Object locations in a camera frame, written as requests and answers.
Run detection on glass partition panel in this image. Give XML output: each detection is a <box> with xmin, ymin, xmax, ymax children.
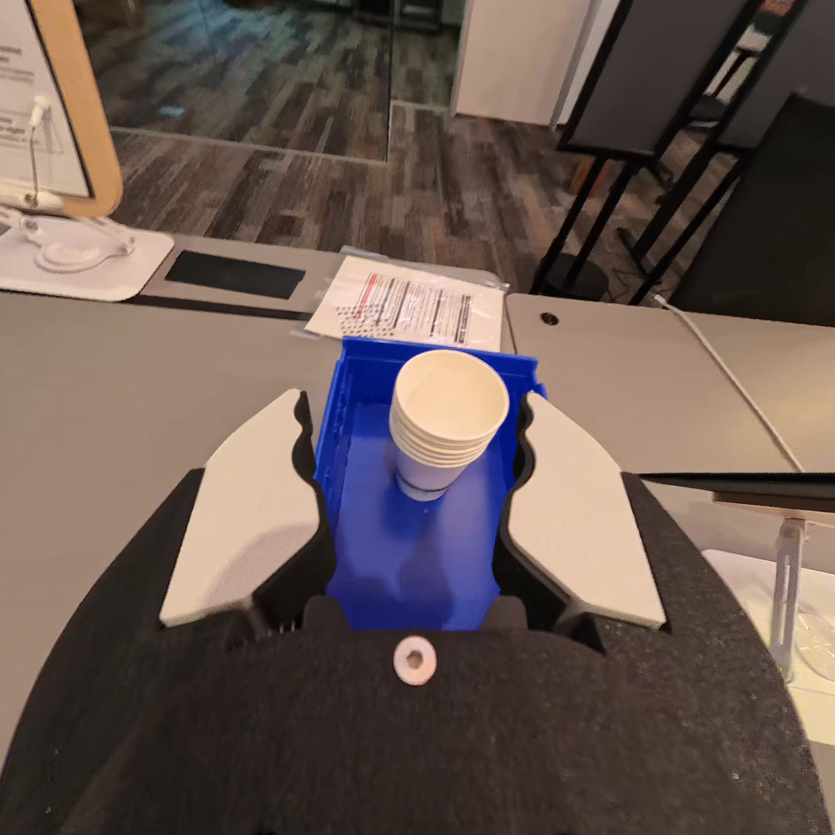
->
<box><xmin>85</xmin><ymin>0</ymin><xmax>461</xmax><ymax>164</ymax></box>

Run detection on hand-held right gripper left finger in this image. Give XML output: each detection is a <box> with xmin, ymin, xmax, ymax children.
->
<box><xmin>158</xmin><ymin>389</ymin><xmax>337</xmax><ymax>637</ymax></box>

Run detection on white door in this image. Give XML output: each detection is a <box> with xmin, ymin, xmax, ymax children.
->
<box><xmin>450</xmin><ymin>0</ymin><xmax>604</xmax><ymax>128</ymax></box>

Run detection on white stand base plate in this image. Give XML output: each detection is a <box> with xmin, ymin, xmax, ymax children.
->
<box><xmin>701</xmin><ymin>548</ymin><xmax>835</xmax><ymax>741</ymax></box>
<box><xmin>0</xmin><ymin>209</ymin><xmax>176</xmax><ymax>302</ymax></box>

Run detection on blue plastic bin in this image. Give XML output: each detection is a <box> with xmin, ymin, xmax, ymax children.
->
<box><xmin>313</xmin><ymin>336</ymin><xmax>549</xmax><ymax>632</ymax></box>

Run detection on paper sheet in plastic sleeve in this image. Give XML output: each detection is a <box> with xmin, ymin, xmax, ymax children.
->
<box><xmin>291</xmin><ymin>247</ymin><xmax>511</xmax><ymax>350</ymax></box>

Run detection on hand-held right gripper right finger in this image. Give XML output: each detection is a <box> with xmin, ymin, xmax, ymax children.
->
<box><xmin>492</xmin><ymin>391</ymin><xmax>669</xmax><ymax>635</ymax></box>

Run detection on printed instruction sheet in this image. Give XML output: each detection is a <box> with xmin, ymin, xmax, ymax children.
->
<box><xmin>0</xmin><ymin>0</ymin><xmax>92</xmax><ymax>200</ymax></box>

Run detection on wooden document stand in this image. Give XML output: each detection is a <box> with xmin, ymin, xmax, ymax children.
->
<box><xmin>0</xmin><ymin>0</ymin><xmax>124</xmax><ymax>219</ymax></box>

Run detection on white cable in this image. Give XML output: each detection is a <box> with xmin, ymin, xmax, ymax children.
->
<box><xmin>655</xmin><ymin>294</ymin><xmax>806</xmax><ymax>472</ymax></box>

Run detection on black sign stand with pole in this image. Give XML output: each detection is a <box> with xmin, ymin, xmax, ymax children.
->
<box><xmin>531</xmin><ymin>0</ymin><xmax>764</xmax><ymax>297</ymax></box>

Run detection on black board on metal arm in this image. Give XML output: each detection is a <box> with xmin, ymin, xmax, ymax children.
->
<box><xmin>639</xmin><ymin>471</ymin><xmax>835</xmax><ymax>679</ymax></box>

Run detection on stack of nested white cups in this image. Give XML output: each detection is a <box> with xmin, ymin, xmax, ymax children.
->
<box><xmin>389</xmin><ymin>349</ymin><xmax>511</xmax><ymax>502</ymax></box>

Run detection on black framed panel stand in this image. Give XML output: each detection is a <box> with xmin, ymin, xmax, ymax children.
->
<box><xmin>620</xmin><ymin>0</ymin><xmax>835</xmax><ymax>307</ymax></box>

